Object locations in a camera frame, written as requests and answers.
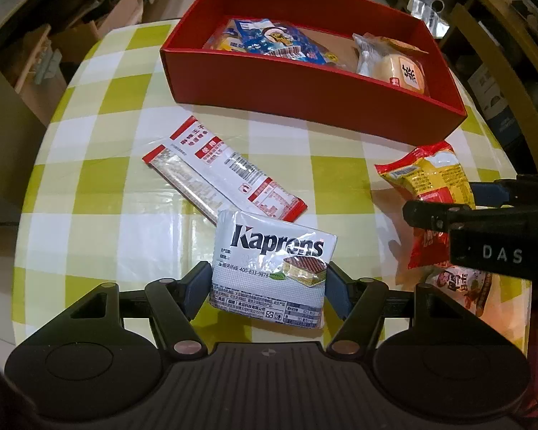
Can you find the open cardboard box under counter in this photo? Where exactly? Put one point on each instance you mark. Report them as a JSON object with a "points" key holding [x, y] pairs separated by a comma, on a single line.
{"points": [[91, 23]]}

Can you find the blue cartoon snack packet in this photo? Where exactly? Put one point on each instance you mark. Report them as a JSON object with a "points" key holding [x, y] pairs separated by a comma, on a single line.
{"points": [[278, 40]]}

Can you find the red cardboard box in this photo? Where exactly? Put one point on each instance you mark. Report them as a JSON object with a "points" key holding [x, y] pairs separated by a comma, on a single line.
{"points": [[354, 64]]}

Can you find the silver foil bag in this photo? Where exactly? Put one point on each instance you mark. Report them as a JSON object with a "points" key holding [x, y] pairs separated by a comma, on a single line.
{"points": [[433, 13]]}

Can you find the white duck gizzard packet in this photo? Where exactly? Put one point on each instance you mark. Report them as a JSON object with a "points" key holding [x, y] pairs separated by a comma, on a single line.
{"points": [[502, 302]]}

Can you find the red yellow snack bag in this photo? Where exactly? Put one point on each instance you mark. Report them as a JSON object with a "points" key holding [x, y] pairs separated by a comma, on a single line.
{"points": [[429, 173]]}

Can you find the white Kaprens wafer packet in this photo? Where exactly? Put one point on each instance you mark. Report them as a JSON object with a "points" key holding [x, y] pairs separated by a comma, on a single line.
{"points": [[270, 269]]}

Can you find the wooden shelf unit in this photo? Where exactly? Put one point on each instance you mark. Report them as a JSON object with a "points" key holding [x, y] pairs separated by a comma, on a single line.
{"points": [[492, 47]]}

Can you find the clear waffle cookie packet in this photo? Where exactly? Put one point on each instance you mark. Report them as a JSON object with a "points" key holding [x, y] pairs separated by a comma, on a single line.
{"points": [[226, 39]]}

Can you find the red white long snack packet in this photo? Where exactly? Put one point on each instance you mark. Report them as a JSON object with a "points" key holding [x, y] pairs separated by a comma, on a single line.
{"points": [[213, 177]]}

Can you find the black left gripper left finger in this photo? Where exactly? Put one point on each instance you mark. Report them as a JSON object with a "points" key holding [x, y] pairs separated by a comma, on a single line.
{"points": [[173, 304]]}

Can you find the green checkered tablecloth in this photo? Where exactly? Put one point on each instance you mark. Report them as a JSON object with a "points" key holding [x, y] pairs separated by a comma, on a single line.
{"points": [[95, 212]]}

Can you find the round bread packet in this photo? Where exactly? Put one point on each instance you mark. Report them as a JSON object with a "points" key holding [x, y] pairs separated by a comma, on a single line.
{"points": [[389, 60]]}

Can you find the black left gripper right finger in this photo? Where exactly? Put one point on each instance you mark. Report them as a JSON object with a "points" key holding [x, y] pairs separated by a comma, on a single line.
{"points": [[360, 304]]}

